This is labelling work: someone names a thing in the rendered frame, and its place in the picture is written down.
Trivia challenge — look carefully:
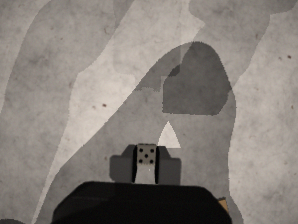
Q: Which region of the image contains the orange flat mat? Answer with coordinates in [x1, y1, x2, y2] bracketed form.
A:
[218, 198, 228, 212]

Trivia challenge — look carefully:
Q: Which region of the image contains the white die with black pips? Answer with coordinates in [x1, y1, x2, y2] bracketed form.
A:
[137, 143, 157, 167]

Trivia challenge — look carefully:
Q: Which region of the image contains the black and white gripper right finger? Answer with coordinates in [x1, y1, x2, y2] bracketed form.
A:
[154, 146, 182, 185]

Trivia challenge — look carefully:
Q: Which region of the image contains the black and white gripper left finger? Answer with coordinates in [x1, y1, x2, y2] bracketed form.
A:
[109, 144, 138, 183]

